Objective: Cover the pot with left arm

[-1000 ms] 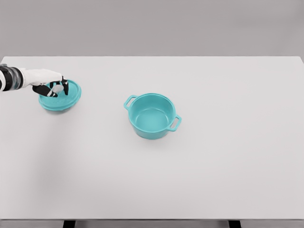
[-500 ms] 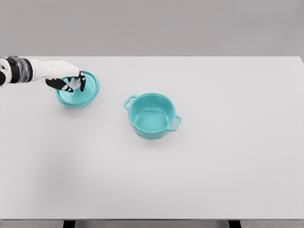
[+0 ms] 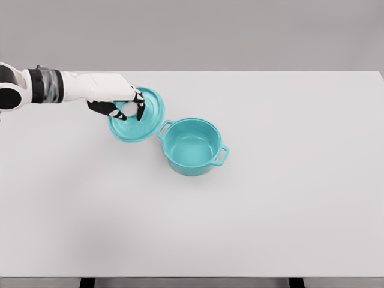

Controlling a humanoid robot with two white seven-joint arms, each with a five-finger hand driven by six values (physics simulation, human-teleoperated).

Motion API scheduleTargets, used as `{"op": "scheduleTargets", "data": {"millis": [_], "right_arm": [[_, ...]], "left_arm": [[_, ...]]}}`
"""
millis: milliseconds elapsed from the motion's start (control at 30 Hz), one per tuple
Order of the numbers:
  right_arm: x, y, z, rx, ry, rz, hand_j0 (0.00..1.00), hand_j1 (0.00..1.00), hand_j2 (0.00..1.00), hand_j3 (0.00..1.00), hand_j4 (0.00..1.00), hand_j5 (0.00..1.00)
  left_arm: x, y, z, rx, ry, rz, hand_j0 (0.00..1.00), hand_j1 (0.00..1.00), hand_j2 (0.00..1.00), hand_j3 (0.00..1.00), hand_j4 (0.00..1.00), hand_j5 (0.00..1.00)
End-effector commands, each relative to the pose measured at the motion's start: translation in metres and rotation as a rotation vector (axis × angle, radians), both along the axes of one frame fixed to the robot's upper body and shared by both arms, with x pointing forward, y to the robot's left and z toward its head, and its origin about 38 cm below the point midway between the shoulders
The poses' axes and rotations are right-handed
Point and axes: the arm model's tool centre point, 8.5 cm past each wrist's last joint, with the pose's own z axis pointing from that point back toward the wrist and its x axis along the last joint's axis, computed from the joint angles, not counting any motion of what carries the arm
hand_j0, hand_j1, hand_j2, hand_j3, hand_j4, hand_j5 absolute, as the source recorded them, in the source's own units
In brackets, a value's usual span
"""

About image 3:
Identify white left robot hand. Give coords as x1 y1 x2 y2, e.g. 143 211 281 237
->
83 73 146 122

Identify teal pot lid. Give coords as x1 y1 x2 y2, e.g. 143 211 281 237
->
107 86 166 143

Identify teal pot with handles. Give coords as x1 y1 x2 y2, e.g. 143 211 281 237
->
157 118 230 177

